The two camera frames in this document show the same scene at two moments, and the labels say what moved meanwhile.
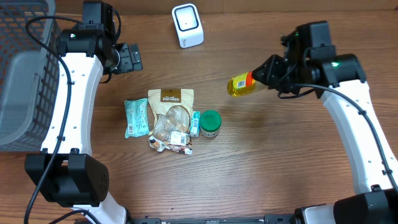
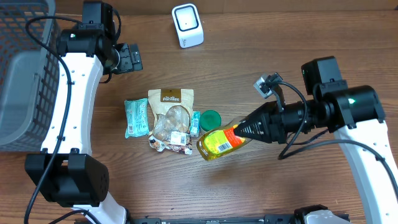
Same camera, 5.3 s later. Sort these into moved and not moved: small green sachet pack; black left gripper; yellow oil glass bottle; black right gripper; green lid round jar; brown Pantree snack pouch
Moved: yellow oil glass bottle; black right gripper
Not moved: small green sachet pack; green lid round jar; black left gripper; brown Pantree snack pouch
